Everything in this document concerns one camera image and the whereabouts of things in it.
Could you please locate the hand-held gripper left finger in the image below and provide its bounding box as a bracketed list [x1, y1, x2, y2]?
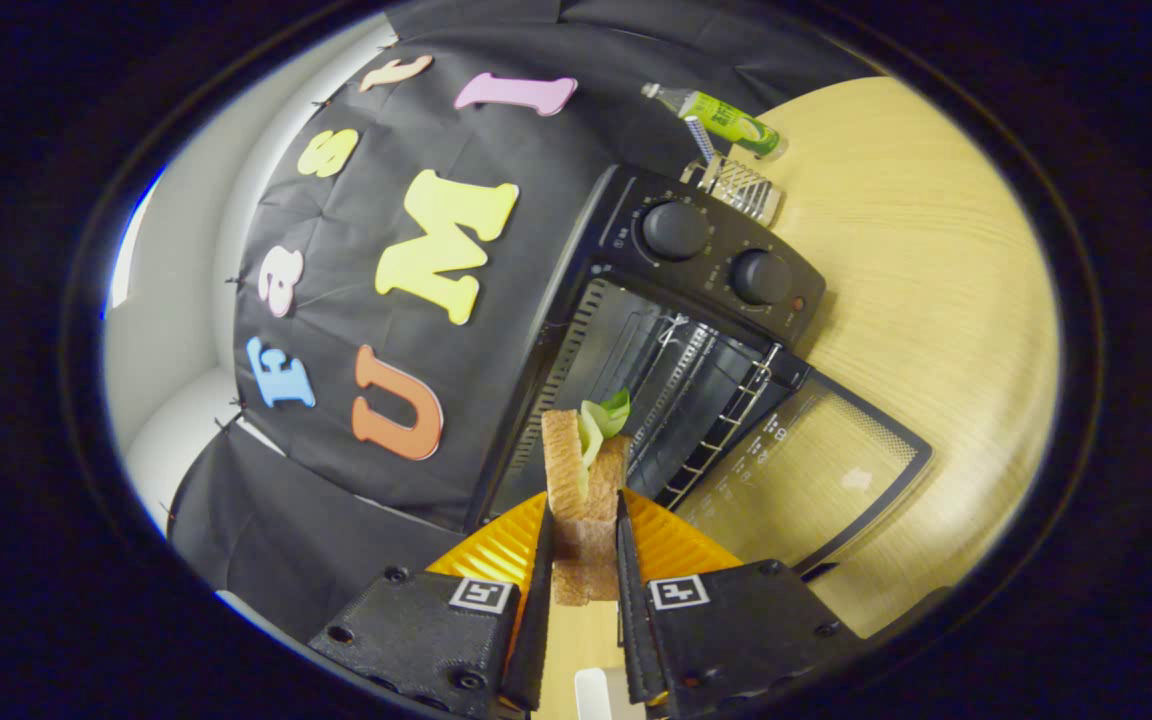
[308, 490, 557, 719]

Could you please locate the black toaster oven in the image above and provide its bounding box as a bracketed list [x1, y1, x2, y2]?
[466, 165, 934, 576]

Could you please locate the green label drink bottle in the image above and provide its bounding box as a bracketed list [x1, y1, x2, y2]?
[641, 83, 789, 161]

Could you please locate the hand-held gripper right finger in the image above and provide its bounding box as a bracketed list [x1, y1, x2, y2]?
[616, 488, 862, 719]

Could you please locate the white plate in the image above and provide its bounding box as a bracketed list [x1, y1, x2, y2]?
[574, 668, 637, 720]

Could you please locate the ribbed clear glass cup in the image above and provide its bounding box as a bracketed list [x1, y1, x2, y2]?
[681, 155, 785, 228]

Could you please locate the lettuce sandwich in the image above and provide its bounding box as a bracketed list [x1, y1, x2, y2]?
[541, 388, 634, 608]

